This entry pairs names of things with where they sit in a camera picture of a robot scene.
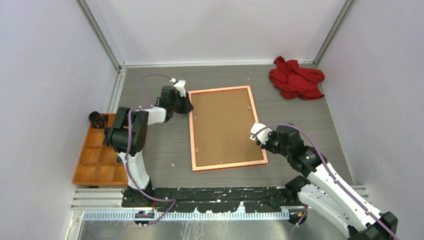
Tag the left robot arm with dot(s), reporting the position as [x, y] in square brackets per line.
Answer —
[128, 134]

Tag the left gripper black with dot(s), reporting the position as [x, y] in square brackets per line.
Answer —
[188, 107]

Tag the red picture frame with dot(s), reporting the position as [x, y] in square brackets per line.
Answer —
[220, 129]

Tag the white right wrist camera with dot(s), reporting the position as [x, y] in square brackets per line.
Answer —
[259, 132]

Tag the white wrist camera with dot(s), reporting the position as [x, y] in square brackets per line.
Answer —
[259, 132]
[179, 85]

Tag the red cloth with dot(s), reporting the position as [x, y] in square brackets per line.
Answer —
[295, 81]

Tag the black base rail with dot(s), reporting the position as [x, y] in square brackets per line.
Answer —
[264, 199]

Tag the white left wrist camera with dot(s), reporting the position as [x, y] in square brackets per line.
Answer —
[179, 85]

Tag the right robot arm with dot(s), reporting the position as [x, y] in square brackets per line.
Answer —
[320, 186]

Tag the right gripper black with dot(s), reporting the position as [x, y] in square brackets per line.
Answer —
[266, 146]

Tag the wooden compartment tray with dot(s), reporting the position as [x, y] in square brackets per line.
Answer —
[98, 164]

